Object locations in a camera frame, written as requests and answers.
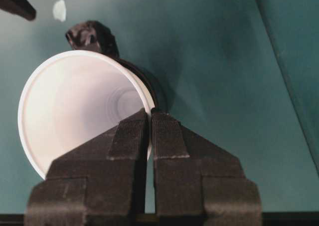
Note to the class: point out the white paper cup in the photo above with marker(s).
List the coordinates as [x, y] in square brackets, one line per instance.
[73, 97]

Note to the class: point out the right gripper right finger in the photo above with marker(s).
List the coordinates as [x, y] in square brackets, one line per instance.
[198, 183]

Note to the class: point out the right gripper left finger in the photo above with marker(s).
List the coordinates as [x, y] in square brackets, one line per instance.
[100, 183]

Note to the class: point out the black cup holder with handle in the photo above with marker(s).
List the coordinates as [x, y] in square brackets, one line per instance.
[94, 36]

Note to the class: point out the small white paper scrap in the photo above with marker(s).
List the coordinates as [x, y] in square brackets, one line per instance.
[59, 11]

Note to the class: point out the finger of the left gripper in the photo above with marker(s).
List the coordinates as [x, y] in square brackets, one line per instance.
[19, 7]

